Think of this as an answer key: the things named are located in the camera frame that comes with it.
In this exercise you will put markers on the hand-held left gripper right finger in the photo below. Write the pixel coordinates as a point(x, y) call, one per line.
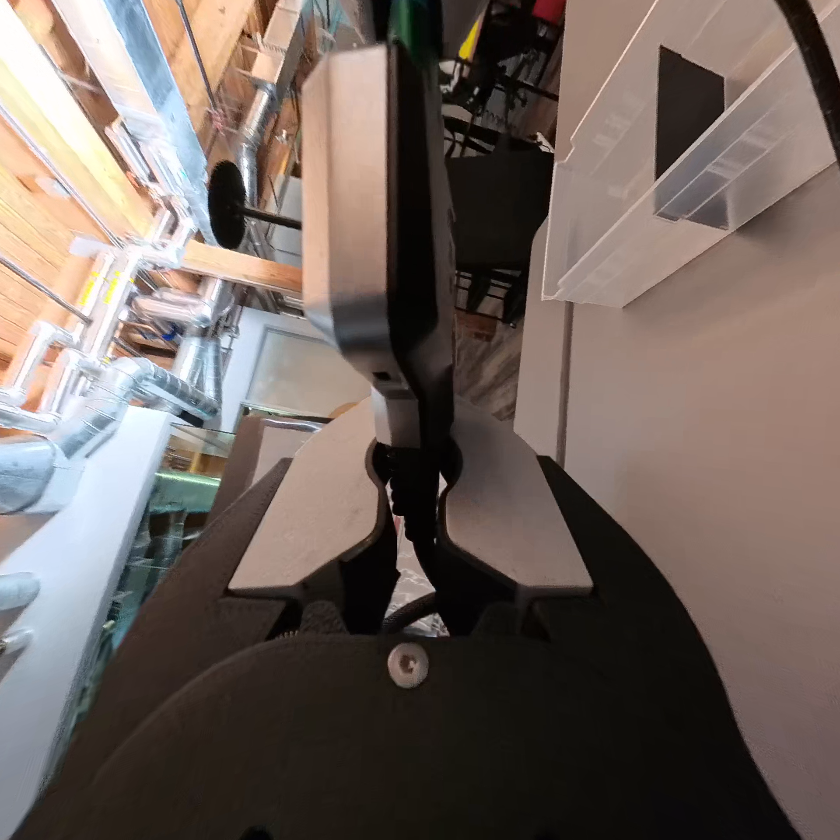
point(518, 518)

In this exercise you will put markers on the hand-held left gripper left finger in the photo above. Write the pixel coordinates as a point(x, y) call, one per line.
point(308, 518)

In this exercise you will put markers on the clear plastic organizer box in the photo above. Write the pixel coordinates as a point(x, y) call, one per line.
point(623, 216)

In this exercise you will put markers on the silver insulated pipes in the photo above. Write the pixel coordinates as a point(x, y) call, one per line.
point(118, 387)

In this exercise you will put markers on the black disc-topped stand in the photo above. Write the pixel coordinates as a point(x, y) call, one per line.
point(226, 207)

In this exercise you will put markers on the black divider card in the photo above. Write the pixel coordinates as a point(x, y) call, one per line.
point(689, 111)

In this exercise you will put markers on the small silver spiral duct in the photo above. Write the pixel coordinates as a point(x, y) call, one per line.
point(253, 164)

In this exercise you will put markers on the large silver ventilation duct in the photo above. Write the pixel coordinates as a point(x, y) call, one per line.
point(151, 98)

